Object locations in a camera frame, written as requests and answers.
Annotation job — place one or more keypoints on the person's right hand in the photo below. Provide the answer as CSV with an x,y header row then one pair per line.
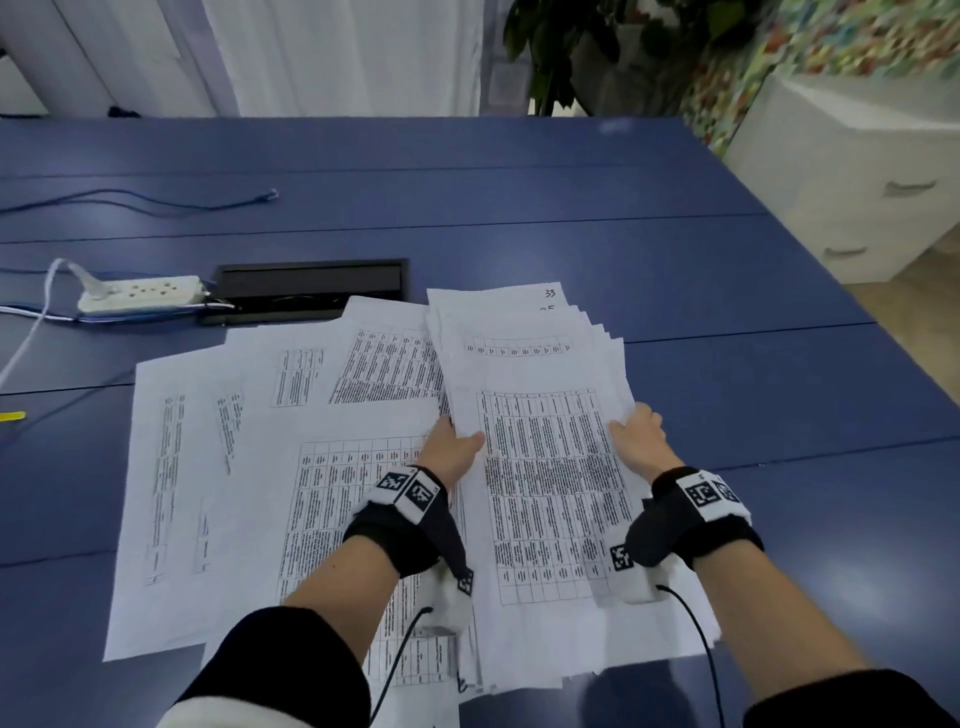
x,y
645,450

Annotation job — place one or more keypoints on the person's left hand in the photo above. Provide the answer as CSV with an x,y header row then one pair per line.
x,y
442,454

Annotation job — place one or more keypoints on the spread of white printed papers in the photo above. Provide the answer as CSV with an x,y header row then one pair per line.
x,y
195,465

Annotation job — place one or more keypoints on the person's left forearm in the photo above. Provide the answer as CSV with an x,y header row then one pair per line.
x,y
345,600

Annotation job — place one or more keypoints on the person's right forearm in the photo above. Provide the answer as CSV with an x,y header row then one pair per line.
x,y
772,622

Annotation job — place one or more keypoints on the black fleece sleeve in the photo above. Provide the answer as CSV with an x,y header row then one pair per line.
x,y
847,705
285,675

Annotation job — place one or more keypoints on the white power strip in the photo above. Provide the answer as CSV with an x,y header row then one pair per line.
x,y
142,292

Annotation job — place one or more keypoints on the white drawer cabinet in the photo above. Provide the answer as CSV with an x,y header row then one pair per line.
x,y
840,165

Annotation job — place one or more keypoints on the white curtain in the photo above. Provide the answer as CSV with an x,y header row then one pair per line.
x,y
337,52

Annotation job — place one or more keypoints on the large green potted plant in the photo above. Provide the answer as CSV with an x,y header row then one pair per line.
x,y
555,45

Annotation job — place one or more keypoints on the colourful patterned panel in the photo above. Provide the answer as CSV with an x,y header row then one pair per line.
x,y
862,37

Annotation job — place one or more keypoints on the small black floor object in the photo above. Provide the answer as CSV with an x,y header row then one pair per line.
x,y
124,112

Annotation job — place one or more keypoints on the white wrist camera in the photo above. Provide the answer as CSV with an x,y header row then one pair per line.
x,y
637,589
454,607

